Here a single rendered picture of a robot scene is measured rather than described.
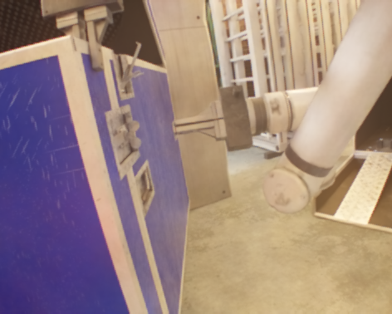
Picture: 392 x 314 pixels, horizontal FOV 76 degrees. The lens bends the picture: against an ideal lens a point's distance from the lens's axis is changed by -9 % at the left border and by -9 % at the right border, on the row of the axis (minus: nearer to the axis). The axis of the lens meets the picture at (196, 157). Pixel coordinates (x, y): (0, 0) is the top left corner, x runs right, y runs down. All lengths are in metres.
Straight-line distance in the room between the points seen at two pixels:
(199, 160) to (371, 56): 1.60
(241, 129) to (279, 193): 0.16
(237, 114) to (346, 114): 0.23
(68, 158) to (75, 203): 0.08
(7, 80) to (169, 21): 1.47
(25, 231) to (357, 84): 0.58
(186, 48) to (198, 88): 0.27
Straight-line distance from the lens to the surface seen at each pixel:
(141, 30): 1.42
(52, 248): 0.55
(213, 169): 1.96
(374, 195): 1.89
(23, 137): 0.49
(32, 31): 1.57
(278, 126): 0.58
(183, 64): 1.84
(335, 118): 0.44
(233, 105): 0.58
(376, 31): 0.42
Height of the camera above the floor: 0.86
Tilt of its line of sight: 15 degrees down
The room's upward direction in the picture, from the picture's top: 9 degrees counter-clockwise
